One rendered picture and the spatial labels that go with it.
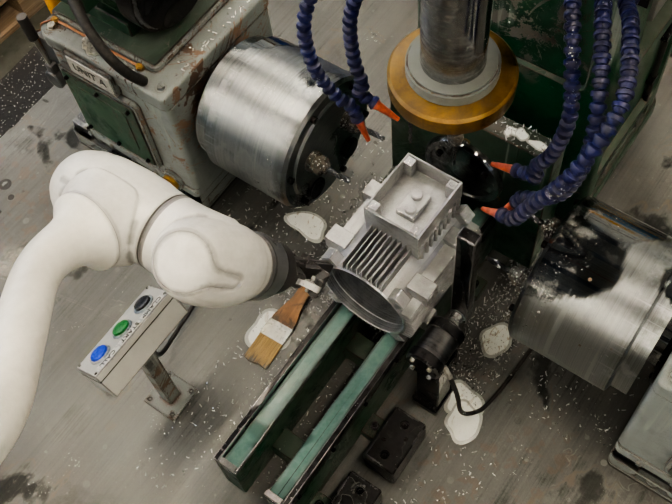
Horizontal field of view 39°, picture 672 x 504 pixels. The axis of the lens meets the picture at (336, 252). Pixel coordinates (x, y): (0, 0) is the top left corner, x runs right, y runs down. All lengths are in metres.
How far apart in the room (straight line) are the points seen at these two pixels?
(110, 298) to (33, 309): 0.80
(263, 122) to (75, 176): 0.45
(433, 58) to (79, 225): 0.49
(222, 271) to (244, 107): 0.55
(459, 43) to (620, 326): 0.45
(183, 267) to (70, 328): 0.80
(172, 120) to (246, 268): 0.59
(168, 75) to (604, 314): 0.79
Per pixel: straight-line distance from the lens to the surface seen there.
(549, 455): 1.64
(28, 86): 3.25
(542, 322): 1.40
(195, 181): 1.77
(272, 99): 1.54
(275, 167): 1.53
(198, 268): 1.04
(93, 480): 1.70
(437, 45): 1.23
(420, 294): 1.43
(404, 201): 1.45
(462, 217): 1.48
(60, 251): 1.10
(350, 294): 1.57
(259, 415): 1.54
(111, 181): 1.15
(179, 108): 1.62
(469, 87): 1.28
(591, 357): 1.40
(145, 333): 1.46
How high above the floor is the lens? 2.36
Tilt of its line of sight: 61 degrees down
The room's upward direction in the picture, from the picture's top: 9 degrees counter-clockwise
